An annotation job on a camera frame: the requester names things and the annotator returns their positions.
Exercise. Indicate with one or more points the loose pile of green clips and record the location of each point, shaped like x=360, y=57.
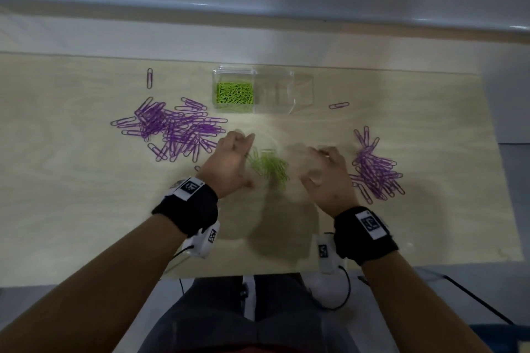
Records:
x=271, y=166

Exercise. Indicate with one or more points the wide pile of purple clips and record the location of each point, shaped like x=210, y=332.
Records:
x=178, y=129

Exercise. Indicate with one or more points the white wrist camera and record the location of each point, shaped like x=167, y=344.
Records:
x=206, y=241
x=327, y=255

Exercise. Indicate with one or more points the person's left fingers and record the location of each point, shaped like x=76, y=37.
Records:
x=242, y=142

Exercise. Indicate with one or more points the heap of boxed green clips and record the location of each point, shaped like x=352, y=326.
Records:
x=234, y=94

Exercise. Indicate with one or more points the single purple paper clip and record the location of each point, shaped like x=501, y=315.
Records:
x=338, y=105
x=149, y=78

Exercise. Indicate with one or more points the person's right hand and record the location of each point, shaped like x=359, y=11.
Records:
x=331, y=183

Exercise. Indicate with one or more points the person's right forearm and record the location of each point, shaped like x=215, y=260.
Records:
x=418, y=307

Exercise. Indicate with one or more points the person's left forearm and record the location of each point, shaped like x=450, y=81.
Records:
x=103, y=290

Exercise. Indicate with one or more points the black wristband with marker tag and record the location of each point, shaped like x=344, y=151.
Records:
x=194, y=210
x=356, y=241

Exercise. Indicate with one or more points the person's dark trousers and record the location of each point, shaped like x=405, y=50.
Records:
x=248, y=323

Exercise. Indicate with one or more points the empty clear plastic box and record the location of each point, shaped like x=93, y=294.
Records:
x=285, y=94

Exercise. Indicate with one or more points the person's right fingers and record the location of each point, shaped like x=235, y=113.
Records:
x=319, y=164

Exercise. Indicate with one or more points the person's left hand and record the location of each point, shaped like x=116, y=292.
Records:
x=223, y=166

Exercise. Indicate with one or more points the blue object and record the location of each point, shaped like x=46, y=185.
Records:
x=505, y=338

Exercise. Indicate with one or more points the narrow pile of purple clips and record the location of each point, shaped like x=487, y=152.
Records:
x=376, y=172

